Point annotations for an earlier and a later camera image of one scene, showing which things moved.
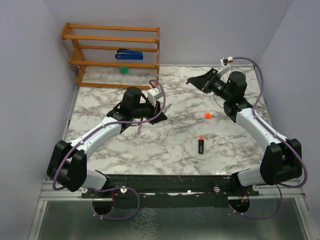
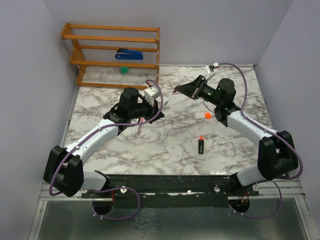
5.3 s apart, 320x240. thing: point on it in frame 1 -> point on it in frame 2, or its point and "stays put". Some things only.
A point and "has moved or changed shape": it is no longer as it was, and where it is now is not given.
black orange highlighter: (201, 145) stays put
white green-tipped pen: (171, 103) has moved or changed shape
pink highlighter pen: (139, 129) stays put
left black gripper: (155, 111) stays put
